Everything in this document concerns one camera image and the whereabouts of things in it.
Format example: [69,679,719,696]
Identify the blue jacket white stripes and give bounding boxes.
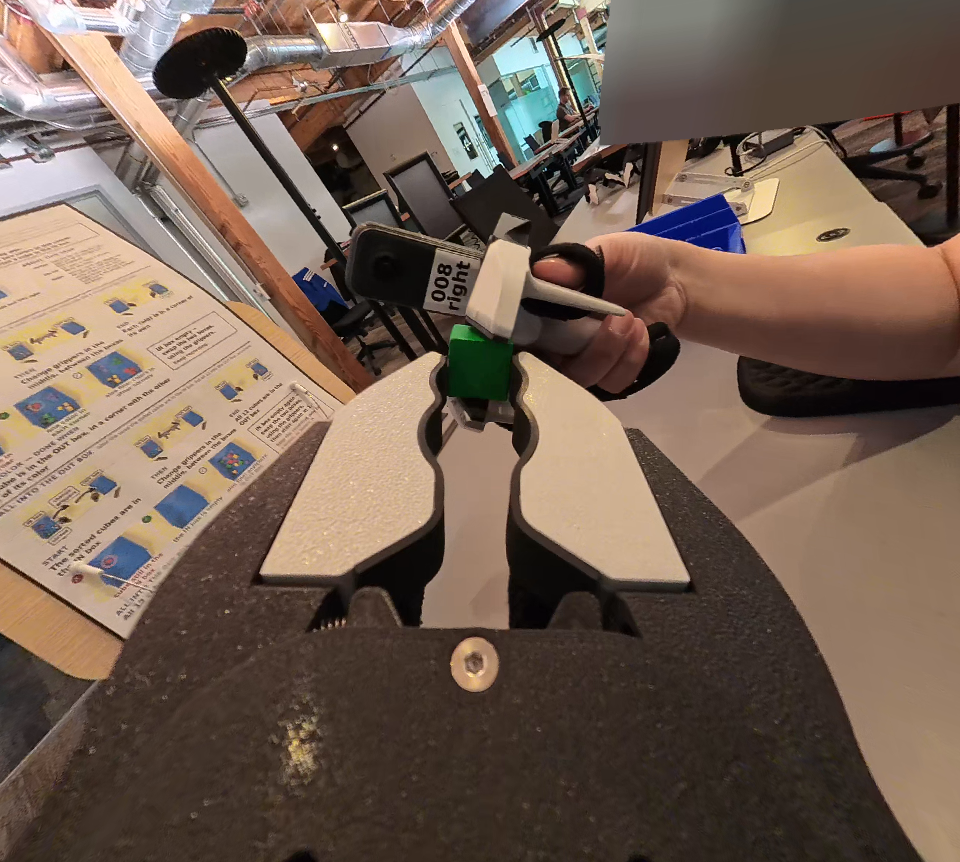
[292,267,352,327]

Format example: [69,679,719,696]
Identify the blue plastic bin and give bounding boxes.
[626,193,749,256]

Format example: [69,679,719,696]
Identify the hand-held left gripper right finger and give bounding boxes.
[507,352,693,595]

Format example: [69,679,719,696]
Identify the instruction sheet on black board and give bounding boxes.
[0,202,340,640]

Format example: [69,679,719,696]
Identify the person's right forearm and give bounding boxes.
[678,236,960,383]

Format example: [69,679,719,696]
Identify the wooden beam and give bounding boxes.
[41,26,376,394]
[442,18,519,166]

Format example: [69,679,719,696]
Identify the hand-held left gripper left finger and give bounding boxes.
[259,352,447,587]

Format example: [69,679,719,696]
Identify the person's right hand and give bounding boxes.
[527,231,690,394]

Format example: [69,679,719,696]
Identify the instruction sheet on wooden stand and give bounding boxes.
[0,300,360,681]

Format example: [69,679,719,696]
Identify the black office chair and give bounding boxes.
[330,300,421,376]

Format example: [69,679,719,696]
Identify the black padded armrest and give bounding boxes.
[736,356,960,419]

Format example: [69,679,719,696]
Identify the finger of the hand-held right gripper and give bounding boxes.
[448,399,519,433]
[463,238,535,344]

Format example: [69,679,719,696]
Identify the black round disc on pole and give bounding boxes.
[152,26,354,241]

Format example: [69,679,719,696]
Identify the black computer monitor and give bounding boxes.
[342,189,402,233]
[384,152,468,242]
[450,165,562,250]

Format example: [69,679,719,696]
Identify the green wooden cube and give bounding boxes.
[447,324,516,402]

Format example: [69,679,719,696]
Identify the white monitor stand base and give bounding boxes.
[716,176,781,227]

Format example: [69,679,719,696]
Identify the black rolling stool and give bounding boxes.
[843,105,946,203]

